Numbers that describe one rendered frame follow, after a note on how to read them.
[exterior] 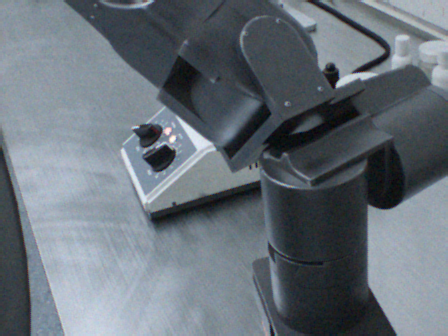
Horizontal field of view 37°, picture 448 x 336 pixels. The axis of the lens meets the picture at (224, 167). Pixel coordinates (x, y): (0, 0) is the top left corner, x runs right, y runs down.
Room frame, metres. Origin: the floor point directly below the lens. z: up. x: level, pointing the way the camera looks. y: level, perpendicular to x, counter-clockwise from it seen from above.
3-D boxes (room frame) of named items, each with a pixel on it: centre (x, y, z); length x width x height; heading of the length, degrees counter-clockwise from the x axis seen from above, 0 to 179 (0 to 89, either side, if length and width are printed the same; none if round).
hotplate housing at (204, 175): (0.66, 0.00, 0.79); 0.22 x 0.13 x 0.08; 105
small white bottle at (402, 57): (0.79, -0.25, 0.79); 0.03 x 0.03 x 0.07
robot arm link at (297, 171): (0.30, -0.05, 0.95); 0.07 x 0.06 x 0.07; 120
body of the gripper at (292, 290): (0.30, -0.05, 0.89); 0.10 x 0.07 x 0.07; 7
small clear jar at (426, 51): (0.78, -0.29, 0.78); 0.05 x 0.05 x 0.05
